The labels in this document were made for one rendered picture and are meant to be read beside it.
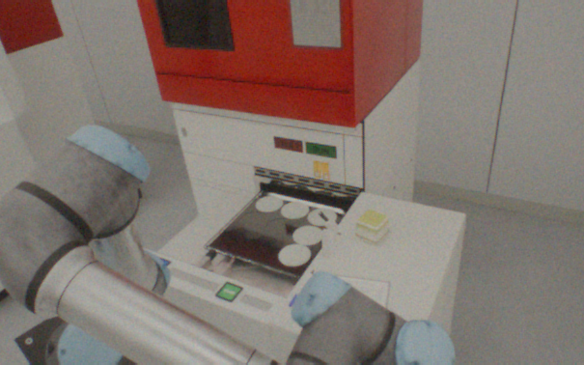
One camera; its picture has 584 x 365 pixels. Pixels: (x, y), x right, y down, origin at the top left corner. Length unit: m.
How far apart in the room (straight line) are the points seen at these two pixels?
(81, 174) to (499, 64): 2.50
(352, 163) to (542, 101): 1.60
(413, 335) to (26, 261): 0.45
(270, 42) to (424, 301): 0.86
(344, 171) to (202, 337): 1.10
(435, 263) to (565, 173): 1.89
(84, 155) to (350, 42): 0.87
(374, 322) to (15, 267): 0.42
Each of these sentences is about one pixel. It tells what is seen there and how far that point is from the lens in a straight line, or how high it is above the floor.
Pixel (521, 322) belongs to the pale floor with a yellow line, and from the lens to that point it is 2.54.
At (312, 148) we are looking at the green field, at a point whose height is 1.10.
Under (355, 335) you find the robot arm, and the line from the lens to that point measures 0.56.
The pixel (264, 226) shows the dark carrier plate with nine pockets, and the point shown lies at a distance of 1.54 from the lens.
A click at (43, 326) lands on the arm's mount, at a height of 1.08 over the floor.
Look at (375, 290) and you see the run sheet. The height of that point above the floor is 0.97.
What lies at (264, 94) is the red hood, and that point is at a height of 1.30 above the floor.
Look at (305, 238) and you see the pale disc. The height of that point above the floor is 0.90.
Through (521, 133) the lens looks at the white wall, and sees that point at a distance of 2.99.
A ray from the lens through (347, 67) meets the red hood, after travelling 1.33.
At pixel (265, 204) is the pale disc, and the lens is 1.65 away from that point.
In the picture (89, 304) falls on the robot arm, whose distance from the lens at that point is 0.56.
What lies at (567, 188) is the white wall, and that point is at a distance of 3.14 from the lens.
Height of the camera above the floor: 1.83
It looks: 32 degrees down
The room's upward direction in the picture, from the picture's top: 6 degrees counter-clockwise
